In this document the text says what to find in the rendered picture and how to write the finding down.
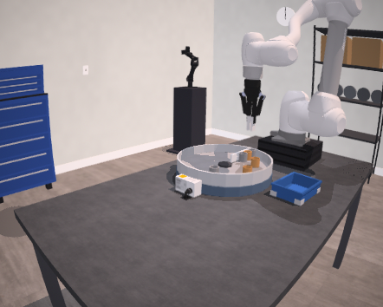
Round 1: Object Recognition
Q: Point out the bronze bushing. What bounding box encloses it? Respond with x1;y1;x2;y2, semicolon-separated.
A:
250;157;260;167
244;150;252;160
243;166;252;173

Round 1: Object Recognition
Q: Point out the blue crate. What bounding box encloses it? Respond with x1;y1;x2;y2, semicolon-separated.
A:
270;172;322;206

